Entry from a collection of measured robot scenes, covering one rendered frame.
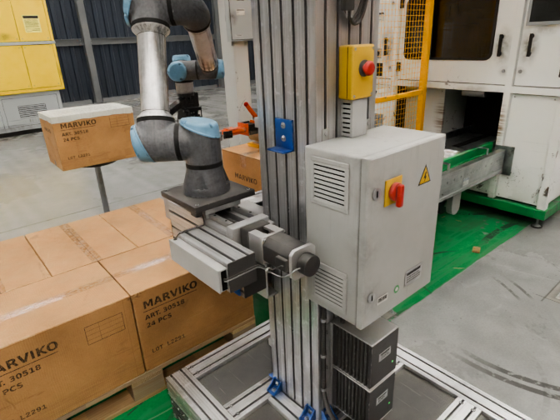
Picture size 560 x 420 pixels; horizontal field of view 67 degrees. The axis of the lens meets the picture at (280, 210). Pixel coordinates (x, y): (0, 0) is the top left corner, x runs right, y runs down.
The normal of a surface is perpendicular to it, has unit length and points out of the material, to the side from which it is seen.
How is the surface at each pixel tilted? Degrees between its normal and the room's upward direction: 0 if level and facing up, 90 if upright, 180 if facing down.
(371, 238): 90
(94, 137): 90
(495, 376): 0
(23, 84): 90
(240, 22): 90
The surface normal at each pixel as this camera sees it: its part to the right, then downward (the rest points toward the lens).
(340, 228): -0.75, 0.28
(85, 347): 0.64, 0.27
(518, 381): -0.04, -0.92
